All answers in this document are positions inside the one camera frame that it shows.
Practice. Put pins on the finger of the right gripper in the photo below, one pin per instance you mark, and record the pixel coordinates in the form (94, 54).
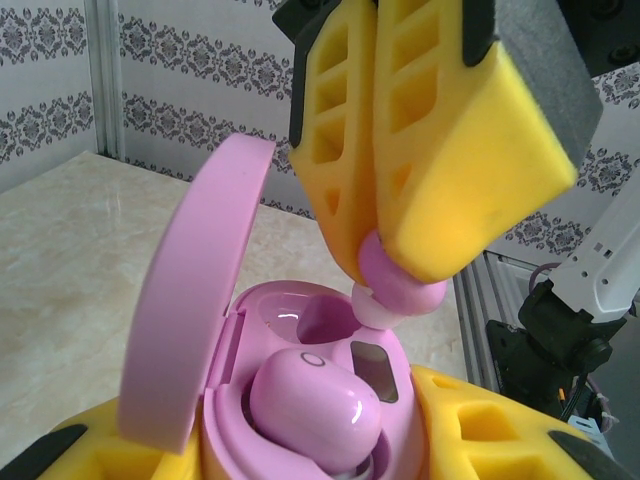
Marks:
(475, 190)
(362, 175)

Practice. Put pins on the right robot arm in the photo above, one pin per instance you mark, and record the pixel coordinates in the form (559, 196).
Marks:
(600, 270)

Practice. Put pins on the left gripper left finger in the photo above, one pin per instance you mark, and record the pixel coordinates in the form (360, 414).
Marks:
(100, 460)

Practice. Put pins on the aluminium frame post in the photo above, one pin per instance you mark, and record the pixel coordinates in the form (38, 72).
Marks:
(107, 75)

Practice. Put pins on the aluminium mounting rail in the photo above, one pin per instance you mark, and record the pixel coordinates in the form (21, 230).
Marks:
(480, 325)

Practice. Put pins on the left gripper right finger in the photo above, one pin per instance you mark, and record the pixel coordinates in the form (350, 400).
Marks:
(500, 450)

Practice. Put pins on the pink earbud charging case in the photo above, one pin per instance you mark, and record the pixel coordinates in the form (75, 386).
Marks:
(200, 275)

